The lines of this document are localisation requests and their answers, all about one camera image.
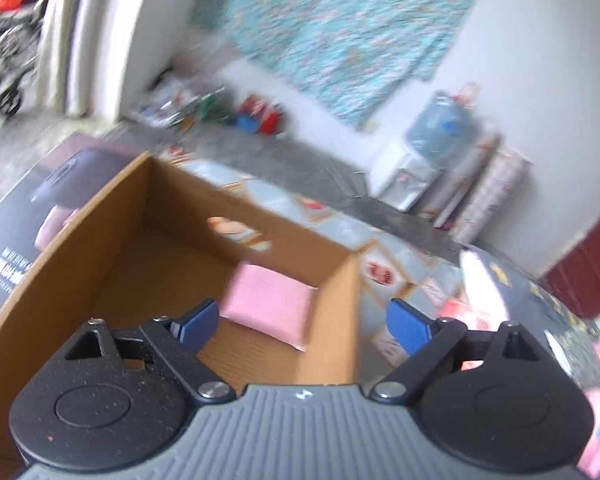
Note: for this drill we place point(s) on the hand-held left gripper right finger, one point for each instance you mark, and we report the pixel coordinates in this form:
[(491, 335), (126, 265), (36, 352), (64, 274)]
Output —
[(405, 326)]

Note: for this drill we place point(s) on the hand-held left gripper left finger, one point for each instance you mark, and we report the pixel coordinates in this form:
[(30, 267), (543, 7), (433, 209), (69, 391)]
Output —
[(200, 321)]

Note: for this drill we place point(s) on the pink foam packet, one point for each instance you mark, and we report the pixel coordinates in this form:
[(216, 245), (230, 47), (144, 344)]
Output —
[(265, 300)]

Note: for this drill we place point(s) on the brown cardboard box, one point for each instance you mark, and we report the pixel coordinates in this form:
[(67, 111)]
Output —
[(130, 220)]

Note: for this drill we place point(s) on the red white plastic packet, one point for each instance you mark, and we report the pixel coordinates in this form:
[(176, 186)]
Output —
[(462, 312)]

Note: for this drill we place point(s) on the clear patterned rolled sheet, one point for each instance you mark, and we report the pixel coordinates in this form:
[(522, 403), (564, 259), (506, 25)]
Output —
[(455, 185)]

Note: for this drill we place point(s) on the white water dispenser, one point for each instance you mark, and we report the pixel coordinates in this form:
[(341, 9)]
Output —
[(395, 172)]

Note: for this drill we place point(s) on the checked rolled mat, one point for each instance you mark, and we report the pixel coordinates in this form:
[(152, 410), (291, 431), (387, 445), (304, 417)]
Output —
[(495, 195)]

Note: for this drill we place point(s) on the dark red door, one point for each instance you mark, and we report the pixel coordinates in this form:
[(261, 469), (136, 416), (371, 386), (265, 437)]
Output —
[(585, 270)]

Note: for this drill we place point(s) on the blue water jug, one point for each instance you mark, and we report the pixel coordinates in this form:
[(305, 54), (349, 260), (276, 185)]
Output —
[(440, 130)]

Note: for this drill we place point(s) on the large dark printed carton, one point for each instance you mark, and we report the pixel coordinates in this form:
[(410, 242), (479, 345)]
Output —
[(30, 210)]

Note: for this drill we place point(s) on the red packaged goods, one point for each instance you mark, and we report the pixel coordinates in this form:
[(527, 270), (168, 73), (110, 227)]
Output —
[(267, 115)]

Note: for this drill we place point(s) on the green bottles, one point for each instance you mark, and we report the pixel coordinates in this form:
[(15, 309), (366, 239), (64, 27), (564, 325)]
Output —
[(209, 104)]

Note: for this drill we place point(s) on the pile of plastic bags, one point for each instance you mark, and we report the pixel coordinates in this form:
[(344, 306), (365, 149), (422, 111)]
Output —
[(170, 105)]

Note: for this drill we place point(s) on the teal floral cloth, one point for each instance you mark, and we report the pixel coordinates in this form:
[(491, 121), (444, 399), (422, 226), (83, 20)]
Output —
[(330, 35)]

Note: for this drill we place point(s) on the white leaning boards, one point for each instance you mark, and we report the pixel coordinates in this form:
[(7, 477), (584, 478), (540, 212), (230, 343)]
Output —
[(75, 35)]

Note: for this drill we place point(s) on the wheelchair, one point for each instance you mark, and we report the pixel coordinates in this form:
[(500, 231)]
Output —
[(5, 60)]

